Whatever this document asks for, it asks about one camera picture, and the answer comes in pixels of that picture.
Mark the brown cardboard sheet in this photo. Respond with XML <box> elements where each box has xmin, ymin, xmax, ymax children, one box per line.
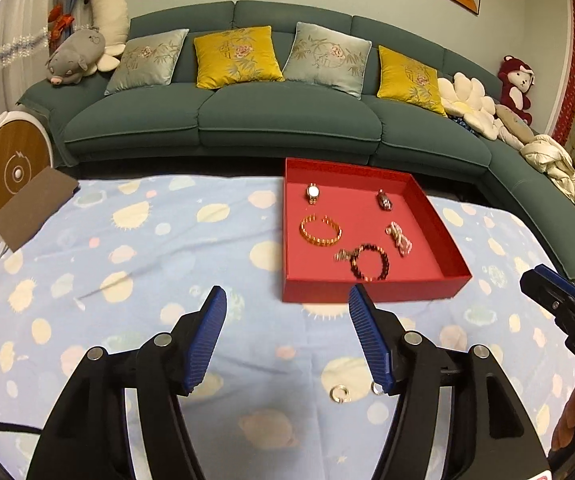
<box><xmin>0</xmin><ymin>167</ymin><xmax>81</xmax><ymax>254</ymax></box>

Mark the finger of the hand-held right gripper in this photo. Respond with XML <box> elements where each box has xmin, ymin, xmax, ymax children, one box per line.
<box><xmin>520</xmin><ymin>264</ymin><xmax>575</xmax><ymax>327</ymax></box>

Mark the white flower shaped cushion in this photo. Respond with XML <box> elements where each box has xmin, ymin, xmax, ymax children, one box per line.
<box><xmin>437</xmin><ymin>72</ymin><xmax>501</xmax><ymax>141</ymax></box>

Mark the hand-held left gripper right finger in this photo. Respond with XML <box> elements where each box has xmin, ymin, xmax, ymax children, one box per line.
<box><xmin>348</xmin><ymin>284</ymin><xmax>548</xmax><ymax>480</ymax></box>

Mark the red cardboard box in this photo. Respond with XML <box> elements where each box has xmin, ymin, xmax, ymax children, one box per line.
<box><xmin>282</xmin><ymin>157</ymin><xmax>473</xmax><ymax>305</ymax></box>

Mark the green fabric sofa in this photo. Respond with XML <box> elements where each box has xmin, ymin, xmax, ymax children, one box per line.
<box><xmin>18</xmin><ymin>0</ymin><xmax>575</xmax><ymax>281</ymax></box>

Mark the yellow embroidered cushion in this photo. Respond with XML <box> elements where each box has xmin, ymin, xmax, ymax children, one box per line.
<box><xmin>376</xmin><ymin>46</ymin><xmax>447</xmax><ymax>117</ymax></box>
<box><xmin>194</xmin><ymin>26</ymin><xmax>286</xmax><ymax>90</ymax></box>

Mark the gold bangle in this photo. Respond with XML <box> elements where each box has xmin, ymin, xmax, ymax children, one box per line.
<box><xmin>300</xmin><ymin>214</ymin><xmax>343</xmax><ymax>249</ymax></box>

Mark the crumpled white blanket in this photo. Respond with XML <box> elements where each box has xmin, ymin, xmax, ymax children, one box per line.
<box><xmin>520</xmin><ymin>134</ymin><xmax>575</xmax><ymax>229</ymax></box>

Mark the grey pig plush toy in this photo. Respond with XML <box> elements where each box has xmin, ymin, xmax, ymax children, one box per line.
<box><xmin>45</xmin><ymin>27</ymin><xmax>121</xmax><ymax>88</ymax></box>

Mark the silver tinsel garland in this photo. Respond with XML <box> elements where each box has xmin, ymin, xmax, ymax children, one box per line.
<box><xmin>0</xmin><ymin>27</ymin><xmax>48</xmax><ymax>84</ymax></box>

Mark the red monkey plush toy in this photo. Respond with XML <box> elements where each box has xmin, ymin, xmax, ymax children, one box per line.
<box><xmin>497</xmin><ymin>55</ymin><xmax>536</xmax><ymax>126</ymax></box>

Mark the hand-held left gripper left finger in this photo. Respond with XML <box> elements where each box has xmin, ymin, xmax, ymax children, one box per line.
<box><xmin>32</xmin><ymin>285</ymin><xmax>228</xmax><ymax>480</ymax></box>

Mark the long white plush toy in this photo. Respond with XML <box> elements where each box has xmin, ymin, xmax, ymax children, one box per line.
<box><xmin>82</xmin><ymin>0</ymin><xmax>131</xmax><ymax>59</ymax></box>

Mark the beige plush cushion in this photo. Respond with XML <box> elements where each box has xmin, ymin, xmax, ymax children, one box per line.
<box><xmin>495</xmin><ymin>105</ymin><xmax>538</xmax><ymax>151</ymax></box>

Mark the planet print blue tablecloth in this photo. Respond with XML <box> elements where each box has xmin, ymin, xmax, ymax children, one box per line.
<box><xmin>0</xmin><ymin>175</ymin><xmax>575</xmax><ymax>480</ymax></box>

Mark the red hanging wall decoration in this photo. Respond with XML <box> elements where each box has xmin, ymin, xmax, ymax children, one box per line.
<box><xmin>552</xmin><ymin>0</ymin><xmax>575</xmax><ymax>147</ymax></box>

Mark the round white wooden-faced device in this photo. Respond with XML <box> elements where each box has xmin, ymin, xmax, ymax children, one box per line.
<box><xmin>0</xmin><ymin>110</ymin><xmax>56</xmax><ymax>222</ymax></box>

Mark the grey-green embroidered cushion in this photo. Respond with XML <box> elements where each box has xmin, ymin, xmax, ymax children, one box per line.
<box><xmin>104</xmin><ymin>28</ymin><xmax>190</xmax><ymax>97</ymax></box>

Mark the pearl bracelet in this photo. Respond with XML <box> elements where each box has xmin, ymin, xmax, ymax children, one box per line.
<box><xmin>385</xmin><ymin>221</ymin><xmax>413</xmax><ymax>260</ymax></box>

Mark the grey-blue embroidered cushion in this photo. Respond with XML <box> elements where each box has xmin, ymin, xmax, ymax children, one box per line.
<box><xmin>282</xmin><ymin>21</ymin><xmax>373</xmax><ymax>99</ymax></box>

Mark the red ribbon bow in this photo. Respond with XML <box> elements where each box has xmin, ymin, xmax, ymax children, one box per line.
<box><xmin>48</xmin><ymin>4</ymin><xmax>76</xmax><ymax>41</ymax></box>

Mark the dark bead bracelet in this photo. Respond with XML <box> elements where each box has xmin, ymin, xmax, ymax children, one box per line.
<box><xmin>348</xmin><ymin>243</ymin><xmax>391</xmax><ymax>283</ymax></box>

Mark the white curtain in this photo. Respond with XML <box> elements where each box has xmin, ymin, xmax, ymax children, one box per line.
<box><xmin>0</xmin><ymin>0</ymin><xmax>88</xmax><ymax>131</ymax></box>

